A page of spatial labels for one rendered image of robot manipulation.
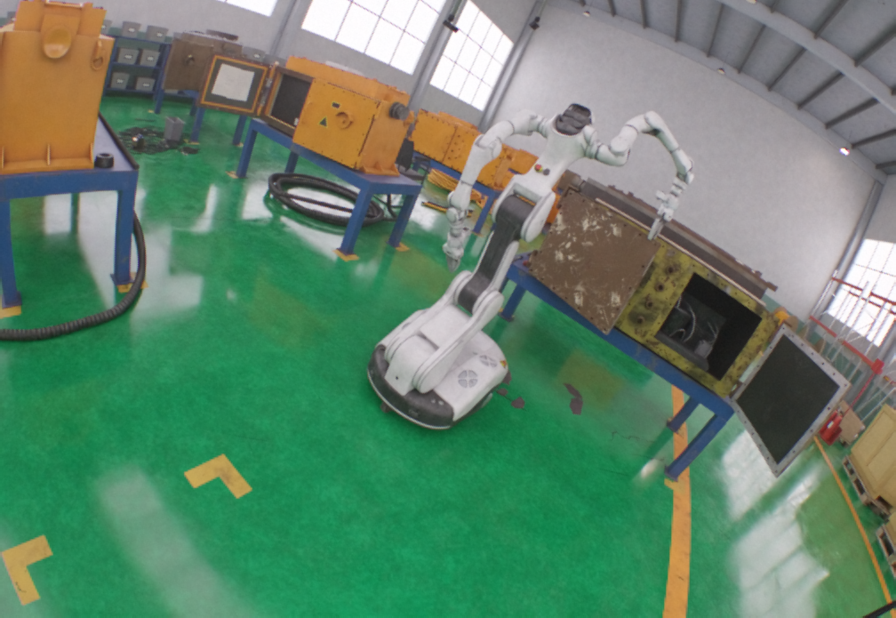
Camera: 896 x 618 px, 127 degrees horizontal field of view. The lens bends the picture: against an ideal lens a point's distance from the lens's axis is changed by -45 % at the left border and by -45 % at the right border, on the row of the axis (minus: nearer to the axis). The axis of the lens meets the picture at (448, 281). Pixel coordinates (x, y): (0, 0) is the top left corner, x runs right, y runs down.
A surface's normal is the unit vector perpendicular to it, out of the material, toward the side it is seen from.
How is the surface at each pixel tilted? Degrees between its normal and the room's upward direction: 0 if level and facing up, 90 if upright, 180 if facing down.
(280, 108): 90
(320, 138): 90
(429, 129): 90
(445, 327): 35
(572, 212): 90
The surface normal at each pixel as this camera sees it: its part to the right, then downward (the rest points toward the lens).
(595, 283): -0.75, -0.06
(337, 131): -0.26, 0.29
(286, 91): -0.47, 0.16
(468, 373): -0.05, -0.61
